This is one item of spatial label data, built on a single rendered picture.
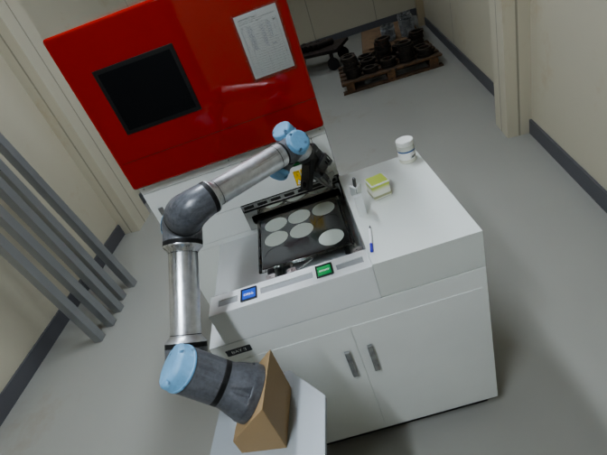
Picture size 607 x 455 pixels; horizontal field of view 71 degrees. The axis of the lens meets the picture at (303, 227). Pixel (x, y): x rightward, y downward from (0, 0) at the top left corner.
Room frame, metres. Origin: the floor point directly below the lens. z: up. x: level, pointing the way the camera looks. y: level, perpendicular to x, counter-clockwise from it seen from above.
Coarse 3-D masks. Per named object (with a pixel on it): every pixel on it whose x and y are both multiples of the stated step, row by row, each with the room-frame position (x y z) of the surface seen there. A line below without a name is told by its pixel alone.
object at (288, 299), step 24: (336, 264) 1.09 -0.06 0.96; (360, 264) 1.04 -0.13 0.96; (240, 288) 1.15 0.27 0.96; (264, 288) 1.11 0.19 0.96; (288, 288) 1.06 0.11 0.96; (312, 288) 1.03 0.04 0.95; (336, 288) 1.03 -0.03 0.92; (360, 288) 1.02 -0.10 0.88; (216, 312) 1.07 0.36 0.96; (240, 312) 1.06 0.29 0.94; (264, 312) 1.05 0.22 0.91; (288, 312) 1.04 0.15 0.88; (312, 312) 1.04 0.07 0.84; (240, 336) 1.06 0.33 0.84
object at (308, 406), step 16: (304, 384) 0.80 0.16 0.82; (304, 400) 0.75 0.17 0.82; (320, 400) 0.73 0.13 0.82; (224, 416) 0.80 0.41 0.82; (304, 416) 0.70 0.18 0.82; (320, 416) 0.69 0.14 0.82; (224, 432) 0.75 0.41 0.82; (288, 432) 0.68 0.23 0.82; (304, 432) 0.66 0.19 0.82; (320, 432) 0.64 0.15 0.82; (224, 448) 0.70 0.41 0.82; (288, 448) 0.64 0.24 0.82; (304, 448) 0.62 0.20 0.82; (320, 448) 0.61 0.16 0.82
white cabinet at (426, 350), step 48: (432, 288) 1.00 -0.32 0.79; (480, 288) 0.98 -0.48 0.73; (288, 336) 1.05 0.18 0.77; (336, 336) 1.03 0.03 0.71; (384, 336) 1.01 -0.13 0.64; (432, 336) 1.00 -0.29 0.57; (480, 336) 0.98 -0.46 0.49; (336, 384) 1.04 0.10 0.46; (384, 384) 1.02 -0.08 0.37; (432, 384) 1.00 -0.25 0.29; (480, 384) 0.98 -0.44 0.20; (336, 432) 1.04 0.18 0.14
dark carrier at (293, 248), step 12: (312, 204) 1.60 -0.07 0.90; (336, 204) 1.53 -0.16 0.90; (276, 216) 1.62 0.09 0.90; (288, 216) 1.58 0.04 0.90; (312, 216) 1.51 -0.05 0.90; (324, 216) 1.48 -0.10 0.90; (336, 216) 1.45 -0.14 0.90; (264, 228) 1.56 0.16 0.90; (288, 228) 1.49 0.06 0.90; (324, 228) 1.39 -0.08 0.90; (336, 228) 1.36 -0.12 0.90; (264, 240) 1.47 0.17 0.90; (288, 240) 1.41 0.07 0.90; (300, 240) 1.38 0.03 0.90; (312, 240) 1.35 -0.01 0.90; (348, 240) 1.26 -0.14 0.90; (264, 252) 1.39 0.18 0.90; (276, 252) 1.36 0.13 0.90; (288, 252) 1.33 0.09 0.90; (300, 252) 1.30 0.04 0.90; (312, 252) 1.28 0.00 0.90; (264, 264) 1.32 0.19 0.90; (276, 264) 1.29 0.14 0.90
